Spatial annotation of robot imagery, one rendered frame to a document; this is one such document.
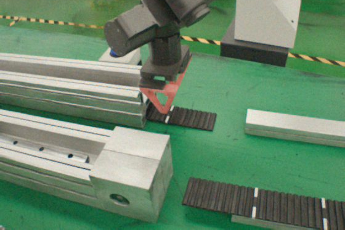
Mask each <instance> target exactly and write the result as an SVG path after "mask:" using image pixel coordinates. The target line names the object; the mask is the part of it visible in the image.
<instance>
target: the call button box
mask: <svg viewBox="0 0 345 230"><path fill-rule="evenodd" d="M110 49H111V48H110V47H109V48H108V49H107V50H106V51H105V52H104V54H103V55H102V56H101V58H100V59H99V62H105V63H111V64H128V65H138V66H142V61H141V56H140V48H138V49H136V50H135V51H133V52H131V53H129V54H127V55H125V56H124V57H120V56H118V55H113V54H111V50H110Z"/></svg>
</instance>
